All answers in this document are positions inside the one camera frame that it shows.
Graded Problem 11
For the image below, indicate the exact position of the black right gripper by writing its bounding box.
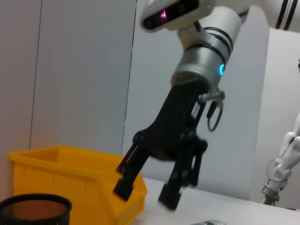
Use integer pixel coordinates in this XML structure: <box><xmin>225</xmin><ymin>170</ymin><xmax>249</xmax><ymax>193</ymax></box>
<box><xmin>114</xmin><ymin>79</ymin><xmax>209</xmax><ymax>210</ymax></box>

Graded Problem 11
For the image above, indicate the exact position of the clear green-label water bottle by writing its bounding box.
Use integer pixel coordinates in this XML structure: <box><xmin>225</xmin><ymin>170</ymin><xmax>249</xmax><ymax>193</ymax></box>
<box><xmin>189</xmin><ymin>219</ymin><xmax>228</xmax><ymax>225</ymax></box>

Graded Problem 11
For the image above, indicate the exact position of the black mesh pen holder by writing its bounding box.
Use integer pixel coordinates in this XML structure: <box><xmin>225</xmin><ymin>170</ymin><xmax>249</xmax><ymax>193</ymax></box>
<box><xmin>0</xmin><ymin>193</ymin><xmax>72</xmax><ymax>225</ymax></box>

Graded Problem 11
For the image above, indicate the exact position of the yellow plastic bin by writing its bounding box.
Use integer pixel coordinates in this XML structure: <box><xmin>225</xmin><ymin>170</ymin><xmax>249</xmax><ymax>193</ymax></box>
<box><xmin>9</xmin><ymin>145</ymin><xmax>148</xmax><ymax>225</ymax></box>

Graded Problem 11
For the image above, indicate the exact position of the white humanoid robot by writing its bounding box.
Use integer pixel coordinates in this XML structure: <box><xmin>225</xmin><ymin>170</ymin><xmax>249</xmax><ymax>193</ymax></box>
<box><xmin>262</xmin><ymin>121</ymin><xmax>300</xmax><ymax>207</ymax></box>

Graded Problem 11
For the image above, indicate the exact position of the right gripper cable with plug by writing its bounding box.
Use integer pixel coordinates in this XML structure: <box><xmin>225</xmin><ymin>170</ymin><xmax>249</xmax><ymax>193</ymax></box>
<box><xmin>199</xmin><ymin>90</ymin><xmax>225</xmax><ymax>132</ymax></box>

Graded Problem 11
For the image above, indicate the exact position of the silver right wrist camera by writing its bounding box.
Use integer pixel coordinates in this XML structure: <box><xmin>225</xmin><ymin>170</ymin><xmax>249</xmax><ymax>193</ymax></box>
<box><xmin>140</xmin><ymin>0</ymin><xmax>216</xmax><ymax>32</ymax></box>

